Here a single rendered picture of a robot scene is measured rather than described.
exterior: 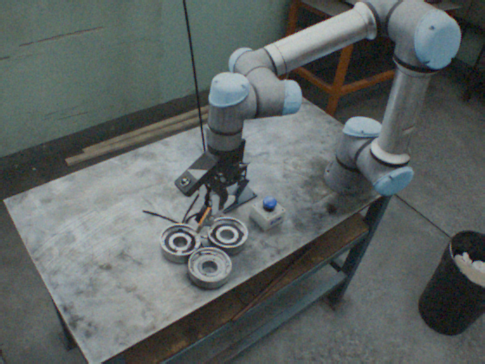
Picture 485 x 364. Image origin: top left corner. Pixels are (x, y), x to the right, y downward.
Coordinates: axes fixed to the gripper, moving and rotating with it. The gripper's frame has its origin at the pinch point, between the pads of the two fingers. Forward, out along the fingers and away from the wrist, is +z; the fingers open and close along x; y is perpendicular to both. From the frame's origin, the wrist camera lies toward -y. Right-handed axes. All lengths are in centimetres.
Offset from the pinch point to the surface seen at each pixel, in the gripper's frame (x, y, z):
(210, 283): -11.4, -8.1, 10.2
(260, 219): -2.8, 16.7, 10.8
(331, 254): -13, 48, 39
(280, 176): 8.7, 37.0, 13.3
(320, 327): -19, 57, 93
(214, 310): -5.8, 0.4, 38.3
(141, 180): 31.4, 0.1, 13.4
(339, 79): 86, 186, 56
